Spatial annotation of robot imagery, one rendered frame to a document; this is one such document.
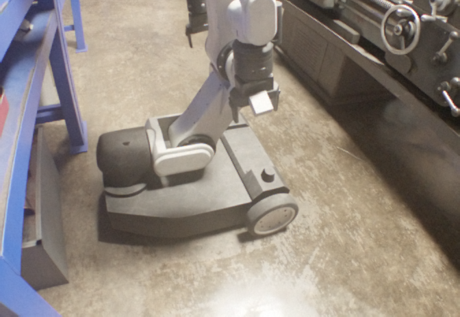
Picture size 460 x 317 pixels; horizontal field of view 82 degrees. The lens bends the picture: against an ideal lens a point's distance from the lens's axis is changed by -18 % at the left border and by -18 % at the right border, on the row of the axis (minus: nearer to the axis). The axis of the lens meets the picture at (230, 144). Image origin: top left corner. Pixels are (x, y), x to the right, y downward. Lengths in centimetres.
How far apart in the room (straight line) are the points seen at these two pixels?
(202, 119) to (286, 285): 63
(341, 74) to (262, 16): 135
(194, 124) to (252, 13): 50
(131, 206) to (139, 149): 19
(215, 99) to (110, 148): 36
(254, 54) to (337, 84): 133
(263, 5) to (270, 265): 87
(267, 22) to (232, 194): 65
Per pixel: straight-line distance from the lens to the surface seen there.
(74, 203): 134
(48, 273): 109
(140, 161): 101
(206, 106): 97
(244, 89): 71
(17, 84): 76
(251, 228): 111
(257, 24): 61
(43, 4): 124
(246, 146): 124
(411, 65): 142
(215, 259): 114
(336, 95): 199
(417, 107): 142
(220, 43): 86
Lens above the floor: 102
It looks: 42 degrees down
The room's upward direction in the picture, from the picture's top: 8 degrees clockwise
